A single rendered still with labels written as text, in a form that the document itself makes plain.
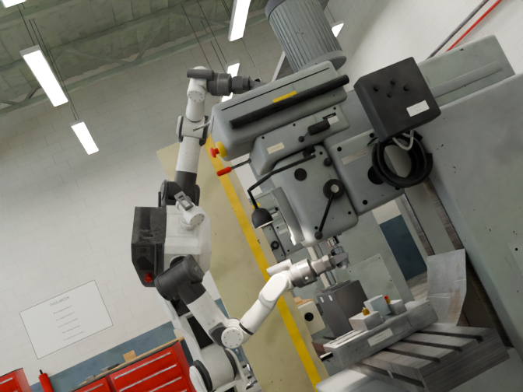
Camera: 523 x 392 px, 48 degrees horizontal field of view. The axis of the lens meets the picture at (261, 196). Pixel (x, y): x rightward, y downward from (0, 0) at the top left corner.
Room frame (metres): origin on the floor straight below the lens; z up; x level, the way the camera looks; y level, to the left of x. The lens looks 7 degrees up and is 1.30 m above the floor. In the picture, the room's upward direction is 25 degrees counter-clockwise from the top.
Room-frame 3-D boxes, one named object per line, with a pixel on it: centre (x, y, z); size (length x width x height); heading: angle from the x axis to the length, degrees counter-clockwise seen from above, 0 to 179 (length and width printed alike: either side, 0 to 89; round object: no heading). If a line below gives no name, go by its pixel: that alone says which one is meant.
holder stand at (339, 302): (2.48, -0.12, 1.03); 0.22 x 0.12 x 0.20; 19
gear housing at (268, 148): (2.13, -0.20, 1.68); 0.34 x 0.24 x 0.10; 101
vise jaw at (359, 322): (1.97, -0.14, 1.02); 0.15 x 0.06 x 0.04; 14
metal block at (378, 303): (1.98, -0.19, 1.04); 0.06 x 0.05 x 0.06; 14
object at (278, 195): (2.10, -0.05, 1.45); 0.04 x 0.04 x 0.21; 11
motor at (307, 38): (2.17, -0.41, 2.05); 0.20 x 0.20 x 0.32
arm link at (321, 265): (2.14, -0.07, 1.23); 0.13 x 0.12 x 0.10; 170
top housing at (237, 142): (2.13, -0.18, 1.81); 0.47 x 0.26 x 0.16; 101
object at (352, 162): (2.16, -0.35, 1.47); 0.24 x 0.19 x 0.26; 11
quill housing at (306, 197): (2.13, -0.17, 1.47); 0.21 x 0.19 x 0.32; 11
